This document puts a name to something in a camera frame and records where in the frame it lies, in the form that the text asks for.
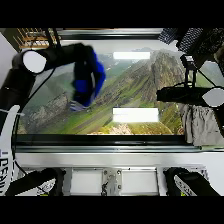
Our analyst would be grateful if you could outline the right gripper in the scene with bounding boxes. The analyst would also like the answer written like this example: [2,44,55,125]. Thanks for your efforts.
[156,86,200,106]

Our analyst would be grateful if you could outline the blue and black garment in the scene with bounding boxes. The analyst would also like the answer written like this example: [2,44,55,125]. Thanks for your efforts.
[67,45,107,113]

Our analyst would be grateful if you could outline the heap of clothes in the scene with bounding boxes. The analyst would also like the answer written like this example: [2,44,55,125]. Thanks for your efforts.
[157,27,224,72]

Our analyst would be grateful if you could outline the wooden rack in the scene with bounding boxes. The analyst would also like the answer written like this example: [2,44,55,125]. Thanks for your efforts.
[14,27,63,51]

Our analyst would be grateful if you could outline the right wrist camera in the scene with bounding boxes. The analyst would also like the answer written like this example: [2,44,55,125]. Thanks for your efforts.
[179,54,198,89]

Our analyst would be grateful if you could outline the silver frame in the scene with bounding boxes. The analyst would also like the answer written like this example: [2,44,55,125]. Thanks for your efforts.
[13,144,224,197]

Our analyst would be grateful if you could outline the black cable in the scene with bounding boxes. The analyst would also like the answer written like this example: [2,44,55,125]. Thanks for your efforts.
[18,66,58,115]

